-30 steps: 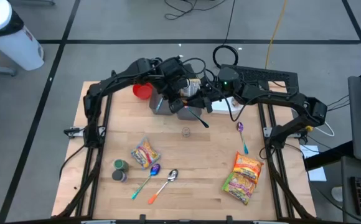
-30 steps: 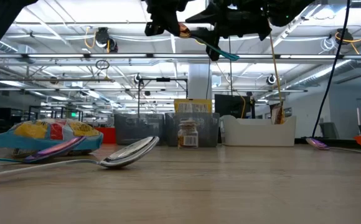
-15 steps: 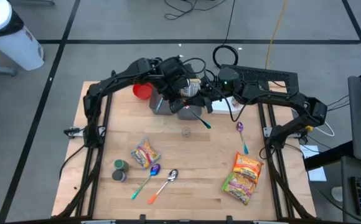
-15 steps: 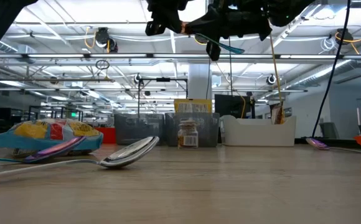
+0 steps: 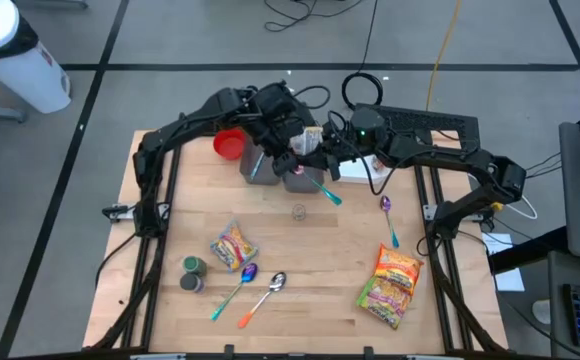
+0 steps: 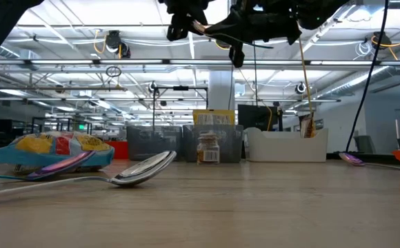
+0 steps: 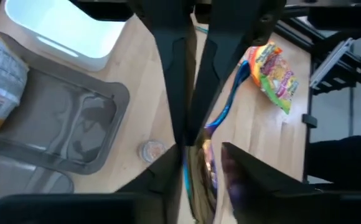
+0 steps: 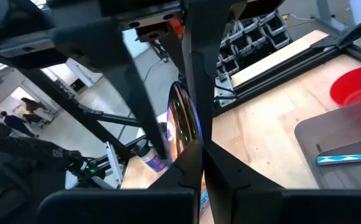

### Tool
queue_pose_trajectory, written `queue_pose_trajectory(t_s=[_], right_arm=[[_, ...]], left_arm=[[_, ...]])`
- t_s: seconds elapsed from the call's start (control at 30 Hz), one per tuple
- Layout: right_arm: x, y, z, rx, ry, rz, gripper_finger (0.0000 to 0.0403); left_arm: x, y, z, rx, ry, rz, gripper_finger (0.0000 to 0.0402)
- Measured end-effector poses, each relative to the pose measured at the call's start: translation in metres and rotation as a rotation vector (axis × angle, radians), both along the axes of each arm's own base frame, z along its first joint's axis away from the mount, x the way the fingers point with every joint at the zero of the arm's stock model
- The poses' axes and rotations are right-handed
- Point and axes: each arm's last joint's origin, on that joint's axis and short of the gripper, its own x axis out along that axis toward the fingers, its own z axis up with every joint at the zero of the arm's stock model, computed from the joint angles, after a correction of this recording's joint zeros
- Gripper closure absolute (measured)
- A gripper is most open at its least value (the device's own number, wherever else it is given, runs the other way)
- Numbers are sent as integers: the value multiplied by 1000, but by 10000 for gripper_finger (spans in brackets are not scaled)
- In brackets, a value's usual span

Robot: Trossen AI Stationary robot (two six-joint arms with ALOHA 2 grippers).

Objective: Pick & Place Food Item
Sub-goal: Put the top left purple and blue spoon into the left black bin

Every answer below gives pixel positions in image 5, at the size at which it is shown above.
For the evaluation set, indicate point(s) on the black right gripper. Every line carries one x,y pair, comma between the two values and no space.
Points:
337,145

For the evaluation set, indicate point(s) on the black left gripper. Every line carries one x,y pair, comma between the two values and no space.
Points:
280,130

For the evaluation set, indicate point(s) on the white plastic bin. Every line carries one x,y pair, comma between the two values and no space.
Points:
360,173

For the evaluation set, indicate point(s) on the brown snack sachet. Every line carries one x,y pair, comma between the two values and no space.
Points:
378,164

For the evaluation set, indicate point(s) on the blue yellow ramen packet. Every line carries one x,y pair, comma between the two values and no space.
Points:
232,247

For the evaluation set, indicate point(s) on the green lid spice jar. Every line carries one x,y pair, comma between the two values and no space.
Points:
195,265

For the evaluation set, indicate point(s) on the green ramen packet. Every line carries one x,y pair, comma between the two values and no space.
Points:
384,302

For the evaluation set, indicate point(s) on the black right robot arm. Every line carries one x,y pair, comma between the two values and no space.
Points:
460,160

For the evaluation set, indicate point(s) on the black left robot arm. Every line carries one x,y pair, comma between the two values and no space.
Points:
185,125

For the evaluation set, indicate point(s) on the grey translucent plastic bin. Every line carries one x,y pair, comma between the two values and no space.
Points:
302,184
270,176

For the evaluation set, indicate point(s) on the small glass spice jar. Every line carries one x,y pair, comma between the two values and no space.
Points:
298,212

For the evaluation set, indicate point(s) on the red plastic cup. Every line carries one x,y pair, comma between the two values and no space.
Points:
230,143

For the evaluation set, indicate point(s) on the orange ramen packet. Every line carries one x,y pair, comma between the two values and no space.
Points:
398,267

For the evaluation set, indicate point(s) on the black lid spice jar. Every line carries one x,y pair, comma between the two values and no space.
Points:
191,283

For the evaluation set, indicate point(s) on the white paper sheet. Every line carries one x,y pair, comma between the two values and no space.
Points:
512,280

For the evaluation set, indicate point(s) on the white trash can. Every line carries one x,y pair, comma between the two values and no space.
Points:
20,70

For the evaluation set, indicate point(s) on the black aluminium table frame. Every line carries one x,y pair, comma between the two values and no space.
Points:
151,250

